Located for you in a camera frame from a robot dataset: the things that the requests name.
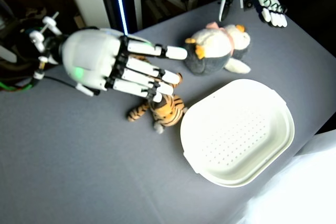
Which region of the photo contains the orange striped tiger plush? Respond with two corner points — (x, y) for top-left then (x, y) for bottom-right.
(127, 55), (188, 134)

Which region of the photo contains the grey and white bird plush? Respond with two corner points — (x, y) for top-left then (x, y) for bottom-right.
(183, 22), (252, 76)

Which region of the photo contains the white perforated plastic basket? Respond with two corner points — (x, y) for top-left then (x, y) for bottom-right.
(180, 78), (296, 189)

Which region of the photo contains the blue light strip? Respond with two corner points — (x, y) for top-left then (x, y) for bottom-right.
(112, 0), (130, 35)

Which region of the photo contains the grey table cloth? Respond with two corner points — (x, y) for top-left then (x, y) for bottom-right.
(0, 0), (336, 224)

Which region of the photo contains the white smooth panel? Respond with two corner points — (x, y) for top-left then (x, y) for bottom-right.
(236, 131), (336, 224)

